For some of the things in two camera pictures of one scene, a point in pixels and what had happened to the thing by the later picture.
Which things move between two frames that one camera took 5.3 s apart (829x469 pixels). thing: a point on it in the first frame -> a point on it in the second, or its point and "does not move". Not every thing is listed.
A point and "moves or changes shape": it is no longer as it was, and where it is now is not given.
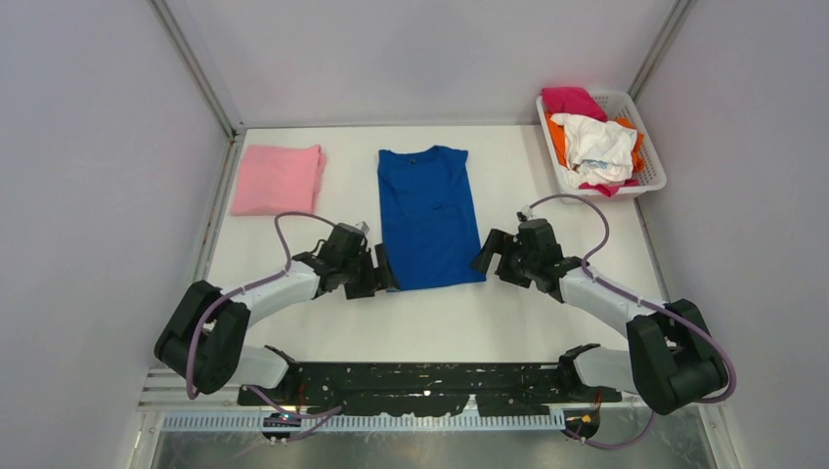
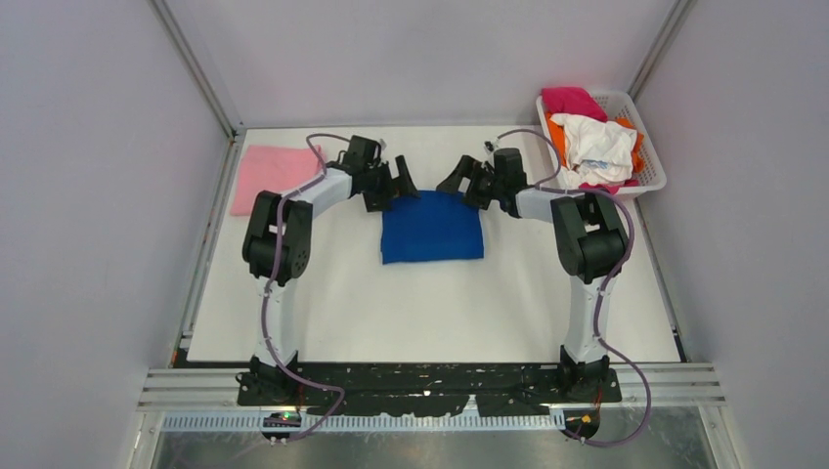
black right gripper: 497,240 -> 472,169
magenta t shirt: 577,101 does not move
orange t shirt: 558,135 does not move
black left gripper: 369,286 -> 397,188
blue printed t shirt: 429,227 moves or changes shape
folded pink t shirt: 278,179 does not move
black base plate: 429,388 does not move
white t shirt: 600,152 does not move
